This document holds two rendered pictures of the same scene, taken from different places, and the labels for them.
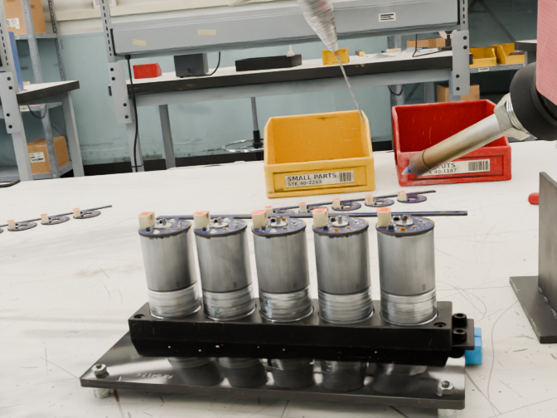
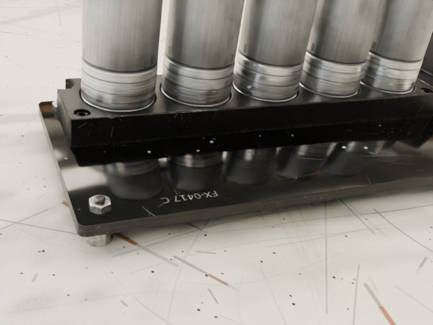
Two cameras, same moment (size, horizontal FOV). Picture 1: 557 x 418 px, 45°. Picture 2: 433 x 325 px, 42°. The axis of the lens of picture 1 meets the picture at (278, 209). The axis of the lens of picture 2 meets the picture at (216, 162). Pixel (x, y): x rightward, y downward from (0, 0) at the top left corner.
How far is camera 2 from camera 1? 0.22 m
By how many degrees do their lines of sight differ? 43
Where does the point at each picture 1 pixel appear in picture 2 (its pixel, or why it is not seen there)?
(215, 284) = (213, 58)
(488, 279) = not seen: hidden behind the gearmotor
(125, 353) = (98, 171)
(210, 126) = not seen: outside the picture
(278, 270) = (298, 36)
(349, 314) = (354, 86)
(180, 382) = (240, 200)
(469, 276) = not seen: hidden behind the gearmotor
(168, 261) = (148, 25)
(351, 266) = (372, 29)
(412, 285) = (422, 50)
